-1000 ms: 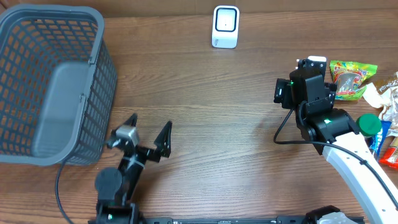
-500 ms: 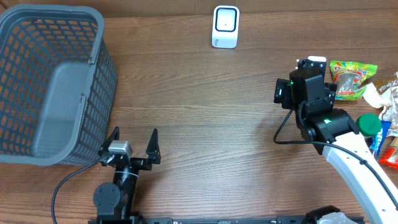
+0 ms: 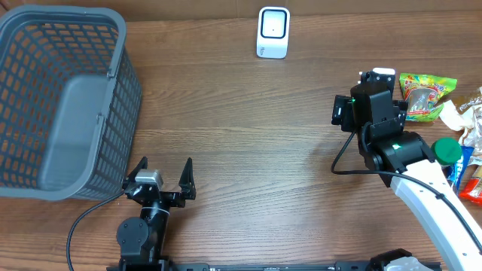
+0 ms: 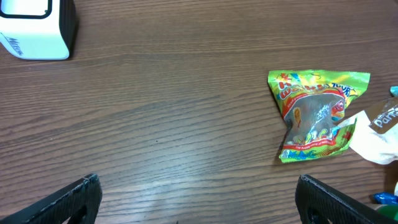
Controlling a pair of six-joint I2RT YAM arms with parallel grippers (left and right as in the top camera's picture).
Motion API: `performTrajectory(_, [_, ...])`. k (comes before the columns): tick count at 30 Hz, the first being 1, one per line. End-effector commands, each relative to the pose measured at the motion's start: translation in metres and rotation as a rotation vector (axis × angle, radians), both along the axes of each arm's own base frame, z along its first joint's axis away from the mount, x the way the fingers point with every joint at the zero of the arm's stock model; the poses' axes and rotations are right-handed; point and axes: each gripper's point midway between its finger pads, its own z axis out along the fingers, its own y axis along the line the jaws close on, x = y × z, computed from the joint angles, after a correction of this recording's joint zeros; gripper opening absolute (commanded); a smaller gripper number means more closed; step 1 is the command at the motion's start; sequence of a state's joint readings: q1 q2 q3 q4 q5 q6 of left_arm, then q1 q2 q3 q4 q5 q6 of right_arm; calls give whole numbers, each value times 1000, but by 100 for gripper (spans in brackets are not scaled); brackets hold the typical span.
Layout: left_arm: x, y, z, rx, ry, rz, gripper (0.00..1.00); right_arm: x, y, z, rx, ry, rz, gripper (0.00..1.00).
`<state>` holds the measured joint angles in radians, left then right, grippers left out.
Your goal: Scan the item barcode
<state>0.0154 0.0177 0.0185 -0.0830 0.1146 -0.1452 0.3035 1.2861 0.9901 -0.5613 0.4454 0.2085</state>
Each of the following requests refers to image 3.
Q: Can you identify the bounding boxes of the green colourful candy bag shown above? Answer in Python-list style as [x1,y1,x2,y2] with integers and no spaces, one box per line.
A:
[399,73,457,122]

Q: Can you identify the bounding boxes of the beige brown snack pouch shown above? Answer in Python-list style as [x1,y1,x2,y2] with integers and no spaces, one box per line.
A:
[439,87,481,166]

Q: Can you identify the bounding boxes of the green lid small jar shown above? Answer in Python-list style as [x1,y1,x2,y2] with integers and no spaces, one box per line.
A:
[431,138,462,166]

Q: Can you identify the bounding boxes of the white barcode scanner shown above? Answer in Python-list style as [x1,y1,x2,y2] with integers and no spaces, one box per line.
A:
[256,6,291,59]

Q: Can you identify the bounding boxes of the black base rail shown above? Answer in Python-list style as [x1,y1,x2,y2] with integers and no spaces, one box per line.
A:
[106,248,442,271]

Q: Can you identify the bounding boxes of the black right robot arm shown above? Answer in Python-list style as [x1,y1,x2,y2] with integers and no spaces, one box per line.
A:
[332,81,481,270]

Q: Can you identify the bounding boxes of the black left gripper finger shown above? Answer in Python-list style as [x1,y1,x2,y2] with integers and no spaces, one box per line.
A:
[126,157,148,184]
[178,157,197,199]

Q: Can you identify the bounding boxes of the blue Oreo cookie pack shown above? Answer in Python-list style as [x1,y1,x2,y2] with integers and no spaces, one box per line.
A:
[447,146,474,194]

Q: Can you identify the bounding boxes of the grey plastic shopping basket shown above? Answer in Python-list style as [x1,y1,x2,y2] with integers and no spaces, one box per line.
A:
[1,5,142,201]

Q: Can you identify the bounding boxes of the orange cracker pack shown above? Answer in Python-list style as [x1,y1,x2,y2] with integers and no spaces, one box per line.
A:
[459,166,482,205]

